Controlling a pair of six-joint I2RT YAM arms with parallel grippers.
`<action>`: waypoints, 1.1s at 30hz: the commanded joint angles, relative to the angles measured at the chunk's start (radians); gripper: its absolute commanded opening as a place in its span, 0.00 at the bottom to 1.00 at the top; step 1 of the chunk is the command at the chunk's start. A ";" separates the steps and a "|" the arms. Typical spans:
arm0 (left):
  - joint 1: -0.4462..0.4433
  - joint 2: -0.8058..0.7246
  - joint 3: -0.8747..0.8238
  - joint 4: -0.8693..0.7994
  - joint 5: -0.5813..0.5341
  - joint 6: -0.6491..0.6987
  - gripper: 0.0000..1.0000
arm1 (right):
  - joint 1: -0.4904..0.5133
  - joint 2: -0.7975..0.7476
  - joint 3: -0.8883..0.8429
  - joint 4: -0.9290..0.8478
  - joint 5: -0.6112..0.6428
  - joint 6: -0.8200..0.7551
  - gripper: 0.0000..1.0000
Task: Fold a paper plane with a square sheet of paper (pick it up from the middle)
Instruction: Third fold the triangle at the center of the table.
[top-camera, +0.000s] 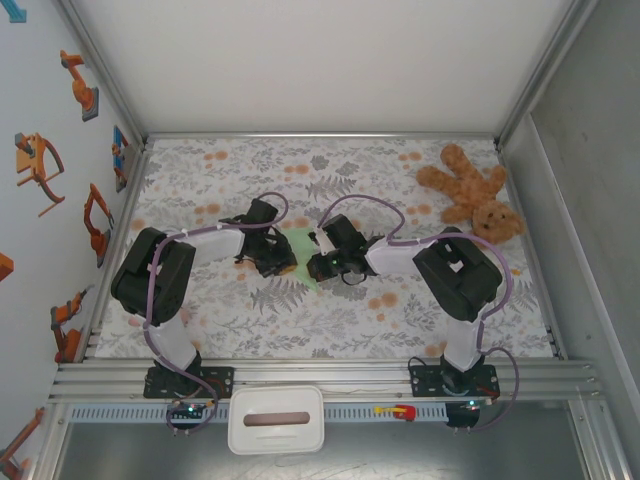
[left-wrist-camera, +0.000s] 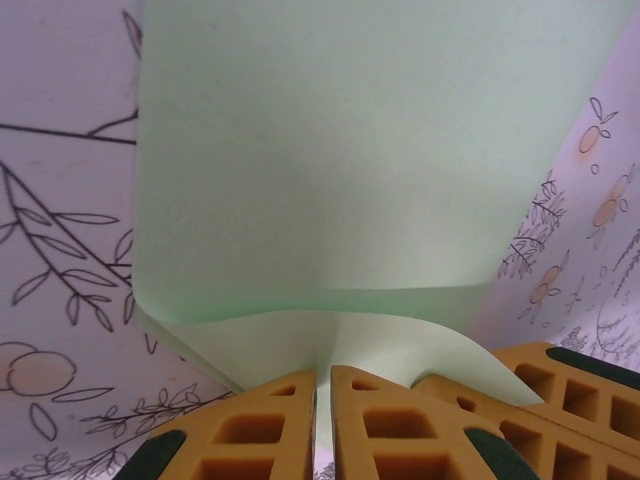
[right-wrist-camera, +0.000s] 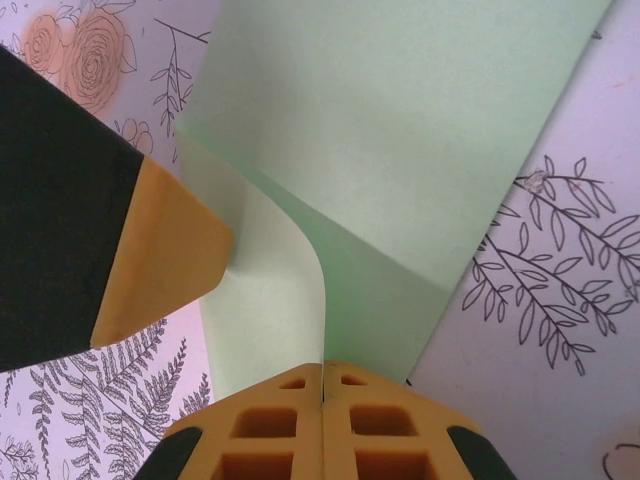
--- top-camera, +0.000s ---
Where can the green paper sheet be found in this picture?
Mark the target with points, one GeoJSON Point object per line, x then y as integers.
{"type": "Point", "coordinates": [302, 240]}

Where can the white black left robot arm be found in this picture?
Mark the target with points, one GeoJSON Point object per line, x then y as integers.
{"type": "Point", "coordinates": [150, 280]}

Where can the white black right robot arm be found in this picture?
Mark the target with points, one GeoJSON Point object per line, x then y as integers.
{"type": "Point", "coordinates": [457, 272]}

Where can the floral tablecloth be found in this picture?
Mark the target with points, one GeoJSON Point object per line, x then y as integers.
{"type": "Point", "coordinates": [350, 325]}

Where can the white tissue box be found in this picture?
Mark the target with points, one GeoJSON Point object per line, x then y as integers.
{"type": "Point", "coordinates": [250, 400]}

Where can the brown teddy bear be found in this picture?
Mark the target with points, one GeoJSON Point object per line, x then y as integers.
{"type": "Point", "coordinates": [470, 190]}

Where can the small red yellow object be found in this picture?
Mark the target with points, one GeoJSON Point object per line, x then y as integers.
{"type": "Point", "coordinates": [405, 412]}

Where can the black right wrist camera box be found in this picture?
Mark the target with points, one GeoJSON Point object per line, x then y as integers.
{"type": "Point", "coordinates": [342, 231]}

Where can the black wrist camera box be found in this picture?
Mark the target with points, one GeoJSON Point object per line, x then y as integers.
{"type": "Point", "coordinates": [342, 231]}
{"type": "Point", "coordinates": [262, 212]}

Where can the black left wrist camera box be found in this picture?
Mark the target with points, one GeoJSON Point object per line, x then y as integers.
{"type": "Point", "coordinates": [262, 212]}

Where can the aluminium frame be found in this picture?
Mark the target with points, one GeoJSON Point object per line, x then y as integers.
{"type": "Point", "coordinates": [320, 372]}

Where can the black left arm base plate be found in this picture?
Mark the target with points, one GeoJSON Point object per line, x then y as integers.
{"type": "Point", "coordinates": [222, 380]}

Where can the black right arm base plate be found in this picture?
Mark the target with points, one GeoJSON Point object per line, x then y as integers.
{"type": "Point", "coordinates": [425, 382]}

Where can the blue orange wall sticker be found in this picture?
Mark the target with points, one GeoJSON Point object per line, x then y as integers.
{"type": "Point", "coordinates": [119, 150]}

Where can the orange gripper wall sticker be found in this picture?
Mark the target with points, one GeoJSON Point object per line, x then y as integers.
{"type": "Point", "coordinates": [32, 160]}

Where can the orange block wall sticker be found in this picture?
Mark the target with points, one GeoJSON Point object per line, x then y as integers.
{"type": "Point", "coordinates": [5, 267]}

